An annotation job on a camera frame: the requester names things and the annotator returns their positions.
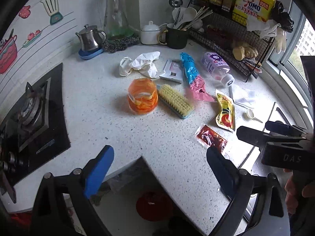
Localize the steel wool scrubber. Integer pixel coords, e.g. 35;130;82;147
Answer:
102;35;140;53

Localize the stainless steel teapot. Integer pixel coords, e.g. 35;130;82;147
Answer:
75;25;107;52

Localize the glass carafe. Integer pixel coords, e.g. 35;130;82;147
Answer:
104;0;133;41

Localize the white plastic measuring spoon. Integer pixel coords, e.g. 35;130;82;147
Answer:
246;109;263;123

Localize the yellow scrub brush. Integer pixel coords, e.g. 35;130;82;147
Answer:
157;84;194;119

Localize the red chili sauce packet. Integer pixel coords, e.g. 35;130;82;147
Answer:
194;125;227;153

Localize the ginger root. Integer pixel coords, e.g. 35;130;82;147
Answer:
231;40;258;61

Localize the stainless steel sink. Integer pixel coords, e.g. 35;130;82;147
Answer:
240;101;308;227

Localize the purple grape juice bottle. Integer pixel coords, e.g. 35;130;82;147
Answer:
201;52;235;87

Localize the black plastic bag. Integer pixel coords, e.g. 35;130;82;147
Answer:
271;1;294;33

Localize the white ceramic sugar pot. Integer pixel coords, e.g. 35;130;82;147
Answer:
140;21;161;45

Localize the yellow detergent jug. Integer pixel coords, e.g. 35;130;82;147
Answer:
232;0;276;26

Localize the white glove on rack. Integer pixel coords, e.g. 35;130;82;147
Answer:
246;16;287;54

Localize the black gas stove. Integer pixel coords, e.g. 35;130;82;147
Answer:
1;64;70;186

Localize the dark green utensil mug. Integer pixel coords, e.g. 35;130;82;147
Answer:
157;23;189;50

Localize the red trash bucket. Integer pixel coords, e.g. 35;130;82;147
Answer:
136;190;175;222

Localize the blue pink plastic wrapper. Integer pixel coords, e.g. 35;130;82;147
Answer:
180;52;216;102

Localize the blue saucer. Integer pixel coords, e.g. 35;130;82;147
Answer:
78;49;104;60

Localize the white rubber glove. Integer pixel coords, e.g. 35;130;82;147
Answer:
119;51;160;79

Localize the orange plastic cup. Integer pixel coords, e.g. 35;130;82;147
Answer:
128;78;158;114

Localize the yellow sauce packet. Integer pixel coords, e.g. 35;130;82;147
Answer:
216;89;235;132

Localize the small white card packet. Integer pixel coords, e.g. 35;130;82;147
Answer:
160;59;184;84

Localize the black wire rack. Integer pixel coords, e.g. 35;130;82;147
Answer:
188;0;274;81

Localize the white paper towel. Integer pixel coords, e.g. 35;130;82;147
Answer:
230;84;255;109

